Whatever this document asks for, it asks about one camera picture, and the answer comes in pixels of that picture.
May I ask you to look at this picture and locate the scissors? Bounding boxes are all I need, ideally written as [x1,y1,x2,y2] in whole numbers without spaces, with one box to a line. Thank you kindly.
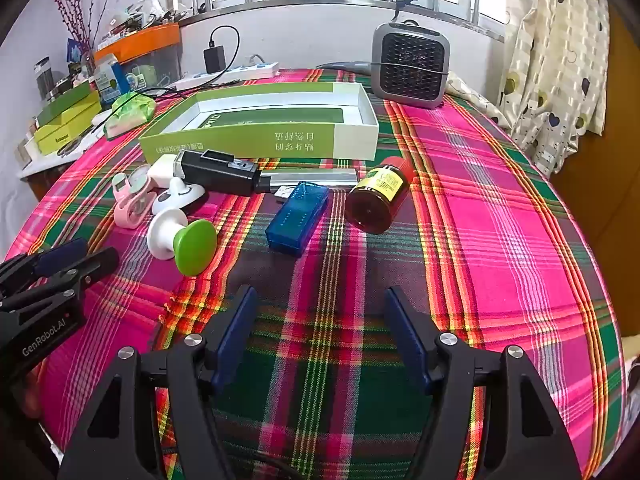
[57,136,96,157]

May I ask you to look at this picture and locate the purple dried flower branches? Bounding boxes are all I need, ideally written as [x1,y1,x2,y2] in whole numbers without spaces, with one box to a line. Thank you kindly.
[52,0,126,56]

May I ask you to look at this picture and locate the grey portable heater fan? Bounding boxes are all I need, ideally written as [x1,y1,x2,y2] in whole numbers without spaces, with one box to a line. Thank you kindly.
[371,21,451,109]

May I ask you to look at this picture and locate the black charger adapter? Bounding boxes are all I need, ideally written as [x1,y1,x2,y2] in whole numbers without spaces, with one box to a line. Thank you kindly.
[203,46,227,74]

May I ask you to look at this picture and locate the silver flat metal case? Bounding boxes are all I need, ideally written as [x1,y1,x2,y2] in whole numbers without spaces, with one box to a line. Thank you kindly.
[260,167,359,194]

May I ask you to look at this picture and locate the green and white suction knob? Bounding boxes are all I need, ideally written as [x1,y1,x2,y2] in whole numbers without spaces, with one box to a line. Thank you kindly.
[146,208,218,277]

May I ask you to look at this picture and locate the brown jar with red lid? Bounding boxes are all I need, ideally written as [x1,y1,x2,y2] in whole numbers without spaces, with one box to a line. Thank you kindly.
[345,156,415,234]

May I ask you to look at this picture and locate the black charger with cable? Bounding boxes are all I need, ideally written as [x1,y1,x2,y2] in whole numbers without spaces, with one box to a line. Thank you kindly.
[127,25,242,102]

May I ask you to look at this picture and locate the green tissue packet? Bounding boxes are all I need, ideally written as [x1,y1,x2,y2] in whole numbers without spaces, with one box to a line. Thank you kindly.
[103,91,157,140]

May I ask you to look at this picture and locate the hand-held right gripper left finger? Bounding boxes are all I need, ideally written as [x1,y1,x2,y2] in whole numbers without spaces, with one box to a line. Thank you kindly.
[57,285,259,480]

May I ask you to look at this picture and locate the pink plaid tablecloth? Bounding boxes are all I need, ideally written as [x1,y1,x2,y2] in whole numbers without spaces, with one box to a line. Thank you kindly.
[5,67,628,480]

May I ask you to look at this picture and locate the pile of small clutter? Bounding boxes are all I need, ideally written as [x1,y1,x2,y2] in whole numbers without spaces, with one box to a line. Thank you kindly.
[102,2,176,43]

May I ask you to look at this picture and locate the white power strip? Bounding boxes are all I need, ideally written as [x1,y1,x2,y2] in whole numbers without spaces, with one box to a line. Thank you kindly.
[172,61,280,92]

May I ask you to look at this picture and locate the clear storage box orange lid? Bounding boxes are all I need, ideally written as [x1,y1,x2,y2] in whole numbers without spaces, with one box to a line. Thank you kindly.
[95,23,182,92]

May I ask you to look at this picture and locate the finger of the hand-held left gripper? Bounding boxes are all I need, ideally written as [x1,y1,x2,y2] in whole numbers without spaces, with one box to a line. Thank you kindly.
[0,247,120,313]
[0,238,90,291]

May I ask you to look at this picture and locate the black strap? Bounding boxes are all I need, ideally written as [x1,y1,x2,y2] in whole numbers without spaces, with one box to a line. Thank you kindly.
[392,0,421,22]

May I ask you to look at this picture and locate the white round cartoon gadget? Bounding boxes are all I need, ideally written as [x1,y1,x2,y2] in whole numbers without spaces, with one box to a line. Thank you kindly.
[151,176,206,216]

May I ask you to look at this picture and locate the pink case with mint lid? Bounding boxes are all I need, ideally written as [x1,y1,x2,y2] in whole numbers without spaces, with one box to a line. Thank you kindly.
[115,181,159,231]

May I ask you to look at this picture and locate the lime yellow box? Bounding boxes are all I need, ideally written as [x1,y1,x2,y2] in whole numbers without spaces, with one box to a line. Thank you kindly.
[34,104,103,157]

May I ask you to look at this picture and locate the blue carton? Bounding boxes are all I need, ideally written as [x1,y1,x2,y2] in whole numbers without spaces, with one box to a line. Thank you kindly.
[95,52,123,103]

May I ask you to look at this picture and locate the black rectangular device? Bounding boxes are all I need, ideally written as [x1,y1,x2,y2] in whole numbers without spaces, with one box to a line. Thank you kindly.
[179,149,267,197]

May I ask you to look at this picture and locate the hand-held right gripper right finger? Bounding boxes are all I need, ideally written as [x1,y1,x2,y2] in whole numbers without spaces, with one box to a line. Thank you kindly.
[384,285,583,480]

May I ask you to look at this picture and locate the blue translucent usb device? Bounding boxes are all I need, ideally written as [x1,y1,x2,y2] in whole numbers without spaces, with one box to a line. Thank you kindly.
[265,180,330,258]

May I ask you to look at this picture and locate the green and white cardboard box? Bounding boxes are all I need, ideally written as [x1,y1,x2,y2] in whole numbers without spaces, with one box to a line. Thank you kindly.
[138,81,380,163]

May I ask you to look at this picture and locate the white side table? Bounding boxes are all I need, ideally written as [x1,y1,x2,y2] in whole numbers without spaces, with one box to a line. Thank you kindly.
[17,125,108,183]

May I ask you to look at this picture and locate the cream patterned curtain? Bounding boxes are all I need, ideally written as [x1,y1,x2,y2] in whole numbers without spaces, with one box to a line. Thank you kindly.
[492,0,612,176]

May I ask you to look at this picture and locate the white charger block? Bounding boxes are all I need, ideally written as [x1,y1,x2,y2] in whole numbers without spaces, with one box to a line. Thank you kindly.
[149,156,186,189]

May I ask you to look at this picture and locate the dark green box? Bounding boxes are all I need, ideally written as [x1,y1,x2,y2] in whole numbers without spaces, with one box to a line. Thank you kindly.
[37,82,101,126]

